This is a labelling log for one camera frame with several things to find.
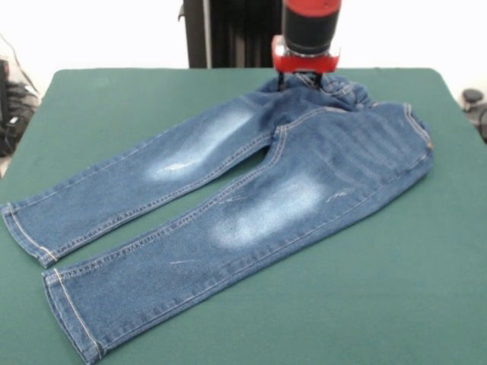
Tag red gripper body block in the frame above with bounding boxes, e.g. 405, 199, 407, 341
270, 35, 342, 75

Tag blue denim jeans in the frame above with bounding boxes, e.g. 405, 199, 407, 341
0, 71, 437, 360

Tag black round-topped device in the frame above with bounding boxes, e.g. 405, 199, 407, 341
462, 88, 487, 144

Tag dark green table cloth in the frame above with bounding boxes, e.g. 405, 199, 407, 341
0, 67, 487, 365

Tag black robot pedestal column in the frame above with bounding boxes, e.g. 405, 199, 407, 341
177, 0, 285, 69

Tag black equipment with cables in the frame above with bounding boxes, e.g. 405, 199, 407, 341
0, 33, 41, 159

